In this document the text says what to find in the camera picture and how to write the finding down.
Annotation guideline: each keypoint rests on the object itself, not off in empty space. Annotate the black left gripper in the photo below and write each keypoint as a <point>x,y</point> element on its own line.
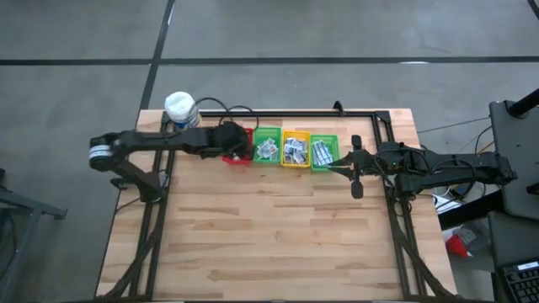
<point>229,141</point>

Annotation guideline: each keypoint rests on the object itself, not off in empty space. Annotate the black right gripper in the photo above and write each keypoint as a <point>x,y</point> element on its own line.
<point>357,168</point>

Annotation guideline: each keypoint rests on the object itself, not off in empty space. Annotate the fingertip fabric bandage pack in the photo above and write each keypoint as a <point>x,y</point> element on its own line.
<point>318,148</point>
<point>325,158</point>

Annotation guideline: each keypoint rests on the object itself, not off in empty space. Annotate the small grey printed packet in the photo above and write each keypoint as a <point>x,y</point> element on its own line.
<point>289,147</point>
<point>305,155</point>
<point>297,157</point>
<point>289,157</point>
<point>301,145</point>

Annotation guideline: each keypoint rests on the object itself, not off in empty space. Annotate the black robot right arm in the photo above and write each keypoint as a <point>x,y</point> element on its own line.
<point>446,168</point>

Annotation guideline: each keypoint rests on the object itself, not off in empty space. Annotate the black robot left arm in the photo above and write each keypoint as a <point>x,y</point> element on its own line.
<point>147,141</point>

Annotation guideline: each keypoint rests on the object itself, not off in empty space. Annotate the black arm base clamp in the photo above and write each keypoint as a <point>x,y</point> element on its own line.
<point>122,182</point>

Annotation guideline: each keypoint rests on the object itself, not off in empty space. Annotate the red plastic basket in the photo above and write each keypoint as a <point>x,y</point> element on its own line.
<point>229,161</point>

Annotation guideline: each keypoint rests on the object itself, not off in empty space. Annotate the green plastic basket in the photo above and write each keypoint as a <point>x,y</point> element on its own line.
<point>332,139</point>
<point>267,132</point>

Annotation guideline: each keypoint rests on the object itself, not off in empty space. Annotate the yellow plastic basket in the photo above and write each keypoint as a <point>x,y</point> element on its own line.
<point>296,134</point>

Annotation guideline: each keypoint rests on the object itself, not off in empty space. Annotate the black clamp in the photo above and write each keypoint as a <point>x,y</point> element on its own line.
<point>338,107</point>

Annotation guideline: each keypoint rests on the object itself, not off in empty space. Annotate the yellow Lysol wipes canister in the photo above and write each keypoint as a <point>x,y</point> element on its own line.
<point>181,105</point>

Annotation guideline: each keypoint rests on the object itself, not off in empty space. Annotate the white paper sheet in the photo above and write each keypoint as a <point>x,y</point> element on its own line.
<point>447,207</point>

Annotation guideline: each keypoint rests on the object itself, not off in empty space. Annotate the red object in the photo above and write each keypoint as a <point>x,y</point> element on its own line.
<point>457,246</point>

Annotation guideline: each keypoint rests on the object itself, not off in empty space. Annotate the black pole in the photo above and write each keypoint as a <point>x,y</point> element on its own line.
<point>524,103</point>

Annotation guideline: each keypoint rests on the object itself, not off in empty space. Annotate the black keyboard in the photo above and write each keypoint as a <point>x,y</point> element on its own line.
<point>522,282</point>

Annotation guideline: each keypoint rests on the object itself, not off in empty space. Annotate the grey metal stand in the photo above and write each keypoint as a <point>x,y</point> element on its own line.
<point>25,208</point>

